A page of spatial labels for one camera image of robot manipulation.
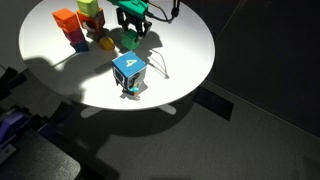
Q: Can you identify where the teal green gripper body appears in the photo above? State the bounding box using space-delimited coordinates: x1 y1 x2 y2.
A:
108 0 149 25

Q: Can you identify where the green block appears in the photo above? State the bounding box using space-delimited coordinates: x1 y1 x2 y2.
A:
122 29 140 50

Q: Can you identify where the orange red base block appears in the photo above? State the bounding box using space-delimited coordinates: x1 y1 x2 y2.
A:
76 8 105 34

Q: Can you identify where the lime yellow-green block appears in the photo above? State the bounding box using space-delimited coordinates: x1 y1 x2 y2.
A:
76 0 99 17

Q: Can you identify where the magenta middle block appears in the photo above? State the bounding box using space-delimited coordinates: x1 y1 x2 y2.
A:
64 28 85 44

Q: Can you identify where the dark blue bottom block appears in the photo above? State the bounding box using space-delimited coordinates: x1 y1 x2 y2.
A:
72 41 89 53

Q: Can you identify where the orange lego block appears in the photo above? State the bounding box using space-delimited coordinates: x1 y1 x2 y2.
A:
52 8 80 32

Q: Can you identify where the yellow ball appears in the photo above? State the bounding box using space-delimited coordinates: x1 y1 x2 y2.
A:
99 37 115 51

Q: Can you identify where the blue cube with number four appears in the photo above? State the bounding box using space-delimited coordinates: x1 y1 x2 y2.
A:
112 51 146 96

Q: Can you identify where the purple device at left edge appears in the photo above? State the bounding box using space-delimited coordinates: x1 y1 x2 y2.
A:
0 112 30 147

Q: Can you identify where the black equipment case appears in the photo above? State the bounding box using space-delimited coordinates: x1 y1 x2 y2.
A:
0 130 80 180

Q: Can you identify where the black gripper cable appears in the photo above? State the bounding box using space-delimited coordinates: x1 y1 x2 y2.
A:
146 0 182 24

